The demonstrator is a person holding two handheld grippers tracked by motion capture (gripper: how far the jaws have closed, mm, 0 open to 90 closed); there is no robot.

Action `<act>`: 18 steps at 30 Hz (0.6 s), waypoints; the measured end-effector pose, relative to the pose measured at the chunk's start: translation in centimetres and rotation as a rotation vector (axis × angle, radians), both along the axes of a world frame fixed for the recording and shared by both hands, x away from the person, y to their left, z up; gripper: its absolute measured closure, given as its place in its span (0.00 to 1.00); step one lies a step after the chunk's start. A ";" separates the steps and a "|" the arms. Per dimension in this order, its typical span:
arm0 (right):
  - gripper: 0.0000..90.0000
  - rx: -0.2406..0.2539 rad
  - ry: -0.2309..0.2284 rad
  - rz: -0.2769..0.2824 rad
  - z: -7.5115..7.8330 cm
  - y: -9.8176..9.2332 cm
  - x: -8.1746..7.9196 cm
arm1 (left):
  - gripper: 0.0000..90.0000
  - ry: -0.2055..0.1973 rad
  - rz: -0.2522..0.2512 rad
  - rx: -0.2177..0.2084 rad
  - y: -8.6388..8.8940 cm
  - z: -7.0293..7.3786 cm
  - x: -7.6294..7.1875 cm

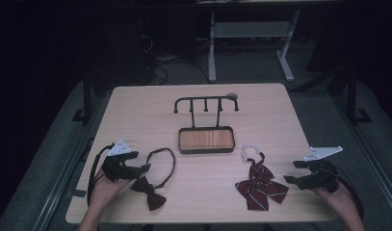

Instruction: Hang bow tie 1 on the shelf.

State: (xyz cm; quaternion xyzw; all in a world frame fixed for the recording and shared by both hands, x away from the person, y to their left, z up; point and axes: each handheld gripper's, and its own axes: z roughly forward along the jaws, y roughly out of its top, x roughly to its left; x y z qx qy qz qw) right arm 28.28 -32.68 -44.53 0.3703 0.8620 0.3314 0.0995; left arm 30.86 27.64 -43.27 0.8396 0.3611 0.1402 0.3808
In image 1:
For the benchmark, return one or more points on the grey metal desk frame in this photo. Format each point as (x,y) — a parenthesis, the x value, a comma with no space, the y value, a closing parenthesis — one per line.
(248,29)

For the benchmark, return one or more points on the black metal stand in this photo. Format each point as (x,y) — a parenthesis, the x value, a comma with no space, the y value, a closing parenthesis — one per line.
(352,96)
(87,96)

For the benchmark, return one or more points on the dark brown bow tie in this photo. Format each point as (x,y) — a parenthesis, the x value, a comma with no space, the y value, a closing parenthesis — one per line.
(151,192)

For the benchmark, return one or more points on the striped dark red bow tie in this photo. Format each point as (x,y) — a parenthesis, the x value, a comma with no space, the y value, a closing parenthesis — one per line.
(259,189)

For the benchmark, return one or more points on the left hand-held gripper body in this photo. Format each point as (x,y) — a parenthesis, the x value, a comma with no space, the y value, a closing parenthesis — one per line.
(119,171)

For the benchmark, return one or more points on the black rack with wooden tray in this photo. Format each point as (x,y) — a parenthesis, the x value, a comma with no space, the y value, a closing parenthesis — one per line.
(205,140)

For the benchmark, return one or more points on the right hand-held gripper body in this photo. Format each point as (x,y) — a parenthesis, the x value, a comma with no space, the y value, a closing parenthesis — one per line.
(322,178)

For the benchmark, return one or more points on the dark tape strip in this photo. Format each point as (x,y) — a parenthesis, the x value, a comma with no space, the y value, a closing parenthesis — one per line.
(78,193)

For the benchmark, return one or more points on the small grey round disc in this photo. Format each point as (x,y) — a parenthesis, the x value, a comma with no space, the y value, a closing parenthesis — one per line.
(232,96)

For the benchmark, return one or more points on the person's left hand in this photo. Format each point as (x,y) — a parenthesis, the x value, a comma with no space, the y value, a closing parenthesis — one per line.
(105,189)

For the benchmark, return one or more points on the person's right hand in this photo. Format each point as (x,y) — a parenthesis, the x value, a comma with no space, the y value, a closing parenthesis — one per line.
(338,200)

